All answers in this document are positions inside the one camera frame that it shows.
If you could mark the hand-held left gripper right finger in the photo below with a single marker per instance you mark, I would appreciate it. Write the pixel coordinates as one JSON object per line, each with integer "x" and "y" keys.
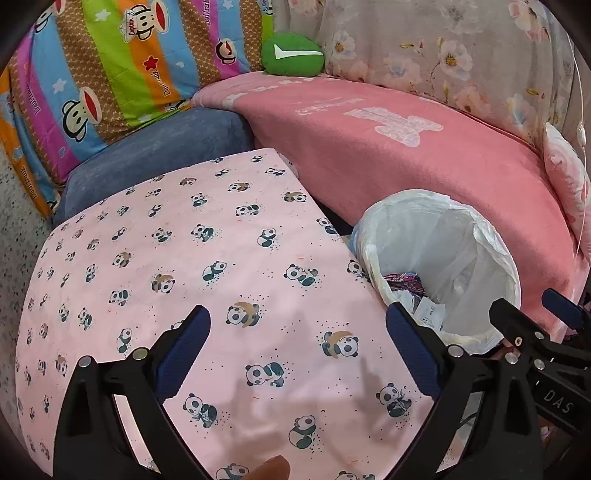
{"x": 411, "y": 341}

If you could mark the large-flower grey cloth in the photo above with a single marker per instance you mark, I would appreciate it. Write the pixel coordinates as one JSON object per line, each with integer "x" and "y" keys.
{"x": 438, "y": 37}

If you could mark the pink floral pillow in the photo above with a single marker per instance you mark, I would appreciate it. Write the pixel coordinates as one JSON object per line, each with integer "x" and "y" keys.
{"x": 568, "y": 170}

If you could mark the white printed paper scrap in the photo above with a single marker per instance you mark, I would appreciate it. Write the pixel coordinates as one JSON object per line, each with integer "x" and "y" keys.
{"x": 429, "y": 314}

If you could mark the blue cushion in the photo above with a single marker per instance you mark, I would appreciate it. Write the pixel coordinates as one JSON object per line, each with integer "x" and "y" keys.
{"x": 161, "y": 152}

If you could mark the colourful monkey print pillow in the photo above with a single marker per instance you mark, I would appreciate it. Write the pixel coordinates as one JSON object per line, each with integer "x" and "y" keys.
{"x": 115, "y": 69}

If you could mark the small-flower grey cloth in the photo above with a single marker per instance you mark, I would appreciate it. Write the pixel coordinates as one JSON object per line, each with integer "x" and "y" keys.
{"x": 18, "y": 221}

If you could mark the bin with white bag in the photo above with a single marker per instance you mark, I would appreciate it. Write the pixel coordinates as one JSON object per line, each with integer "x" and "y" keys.
{"x": 452, "y": 240}

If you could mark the pink panda print cloth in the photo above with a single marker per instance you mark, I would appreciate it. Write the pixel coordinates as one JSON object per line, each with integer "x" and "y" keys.
{"x": 184, "y": 254}

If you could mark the colourful zigzag patterned scarf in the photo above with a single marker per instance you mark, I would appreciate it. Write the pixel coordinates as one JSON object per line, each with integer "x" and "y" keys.
{"x": 406, "y": 284}

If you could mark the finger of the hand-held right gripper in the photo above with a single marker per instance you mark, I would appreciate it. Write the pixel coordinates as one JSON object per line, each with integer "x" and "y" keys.
{"x": 508, "y": 318}
{"x": 561, "y": 304}

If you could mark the pink blanket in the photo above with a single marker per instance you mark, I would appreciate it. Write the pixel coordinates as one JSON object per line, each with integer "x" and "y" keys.
{"x": 415, "y": 152}

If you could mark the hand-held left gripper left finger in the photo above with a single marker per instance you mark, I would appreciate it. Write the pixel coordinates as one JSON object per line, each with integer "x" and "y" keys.
{"x": 184, "y": 350}

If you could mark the green pillow with white mark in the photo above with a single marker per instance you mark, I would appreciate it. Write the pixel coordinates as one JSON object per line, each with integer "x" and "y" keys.
{"x": 295, "y": 64}

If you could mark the person's left hand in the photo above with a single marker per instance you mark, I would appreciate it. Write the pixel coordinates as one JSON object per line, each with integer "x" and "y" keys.
{"x": 272, "y": 468}

